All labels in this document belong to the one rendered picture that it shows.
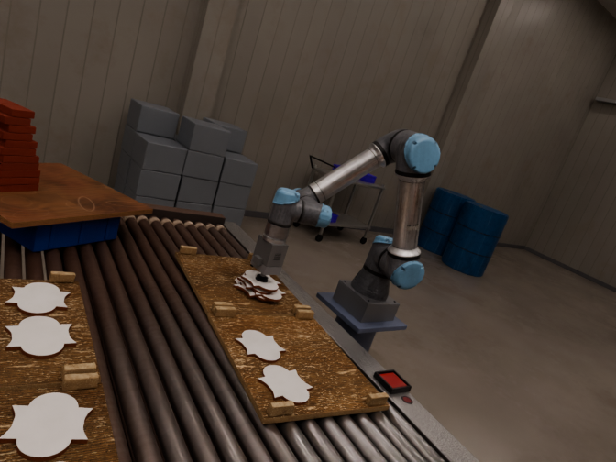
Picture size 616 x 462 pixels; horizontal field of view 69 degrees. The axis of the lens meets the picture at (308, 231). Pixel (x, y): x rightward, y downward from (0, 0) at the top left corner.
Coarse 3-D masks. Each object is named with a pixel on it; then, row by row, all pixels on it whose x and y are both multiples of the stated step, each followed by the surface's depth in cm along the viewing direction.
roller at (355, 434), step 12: (192, 228) 192; (204, 240) 183; (204, 252) 176; (336, 420) 104; (348, 420) 103; (348, 432) 101; (360, 432) 101; (360, 444) 98; (372, 444) 98; (372, 456) 95
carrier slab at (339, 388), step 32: (224, 320) 125; (256, 320) 131; (288, 320) 137; (288, 352) 120; (320, 352) 125; (256, 384) 103; (320, 384) 110; (352, 384) 115; (288, 416) 96; (320, 416) 101
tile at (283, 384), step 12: (264, 372) 106; (276, 372) 108; (288, 372) 109; (264, 384) 103; (276, 384) 103; (288, 384) 105; (300, 384) 106; (276, 396) 99; (288, 396) 101; (300, 396) 102
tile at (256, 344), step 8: (248, 336) 119; (256, 336) 120; (264, 336) 122; (272, 336) 123; (240, 344) 116; (248, 344) 116; (256, 344) 117; (264, 344) 118; (272, 344) 119; (248, 352) 112; (256, 352) 113; (264, 352) 114; (272, 352) 116; (280, 352) 118; (264, 360) 112; (272, 360) 112
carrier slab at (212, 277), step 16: (176, 256) 157; (192, 256) 160; (208, 256) 164; (192, 272) 147; (208, 272) 151; (224, 272) 155; (240, 272) 159; (192, 288) 139; (208, 288) 140; (224, 288) 144; (208, 304) 130; (240, 304) 137; (256, 304) 140; (272, 304) 143; (288, 304) 147
